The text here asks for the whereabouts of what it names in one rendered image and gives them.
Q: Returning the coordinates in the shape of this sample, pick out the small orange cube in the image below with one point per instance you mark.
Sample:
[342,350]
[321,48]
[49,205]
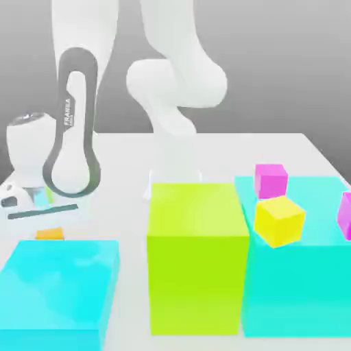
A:
[50,234]

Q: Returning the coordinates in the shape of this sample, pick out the small magenta cube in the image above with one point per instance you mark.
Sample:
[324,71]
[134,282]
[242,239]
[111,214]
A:
[270,181]
[345,216]

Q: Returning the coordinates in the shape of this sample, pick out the small yellow cube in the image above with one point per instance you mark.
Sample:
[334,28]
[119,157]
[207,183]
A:
[278,223]

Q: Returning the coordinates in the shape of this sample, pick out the large turquoise box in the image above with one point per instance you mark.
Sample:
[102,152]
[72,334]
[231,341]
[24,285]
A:
[299,285]

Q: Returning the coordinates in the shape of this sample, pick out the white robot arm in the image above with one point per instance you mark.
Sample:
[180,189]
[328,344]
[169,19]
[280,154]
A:
[82,30]

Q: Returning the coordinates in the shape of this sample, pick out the large cyan box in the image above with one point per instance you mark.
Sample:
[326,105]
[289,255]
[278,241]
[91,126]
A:
[54,288]

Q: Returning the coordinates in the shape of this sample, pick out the large lime green box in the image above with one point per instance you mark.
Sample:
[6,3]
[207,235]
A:
[196,263]

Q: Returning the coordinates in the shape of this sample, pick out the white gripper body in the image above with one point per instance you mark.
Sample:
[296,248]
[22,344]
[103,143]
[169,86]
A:
[44,211]

